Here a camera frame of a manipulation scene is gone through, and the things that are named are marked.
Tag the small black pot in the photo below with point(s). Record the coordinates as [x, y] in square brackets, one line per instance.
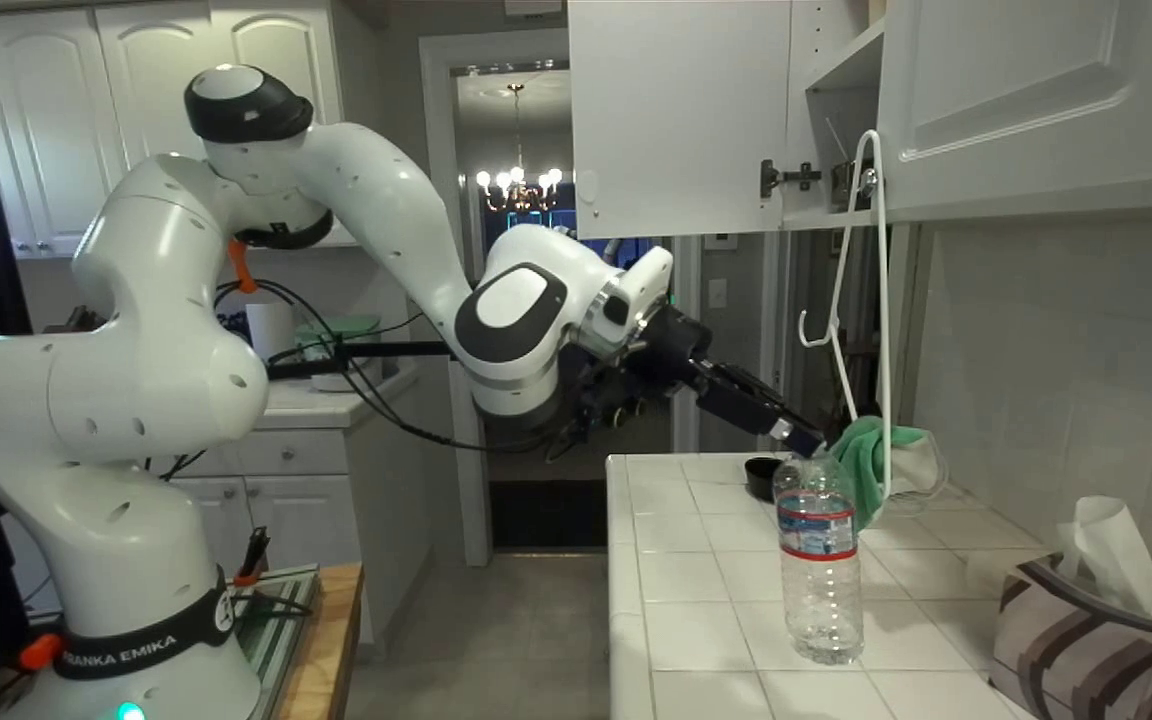
[761, 473]

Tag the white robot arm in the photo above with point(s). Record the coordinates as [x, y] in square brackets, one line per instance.
[550, 338]

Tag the white lower kitchen cabinets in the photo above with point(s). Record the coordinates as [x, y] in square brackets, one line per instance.
[335, 479]

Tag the clear plastic water bottle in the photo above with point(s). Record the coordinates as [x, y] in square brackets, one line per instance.
[819, 563]

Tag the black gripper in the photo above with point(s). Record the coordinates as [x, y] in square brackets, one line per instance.
[673, 354]

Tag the green cloth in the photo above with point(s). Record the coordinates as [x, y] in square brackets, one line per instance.
[885, 467]

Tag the white plastic clothes hanger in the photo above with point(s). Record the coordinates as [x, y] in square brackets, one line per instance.
[858, 317]

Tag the striped tissue holder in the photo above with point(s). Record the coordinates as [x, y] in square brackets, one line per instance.
[1072, 629]

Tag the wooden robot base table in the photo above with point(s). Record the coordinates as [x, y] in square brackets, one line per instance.
[287, 653]

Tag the white upper cabinet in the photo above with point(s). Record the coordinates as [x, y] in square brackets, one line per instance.
[730, 114]

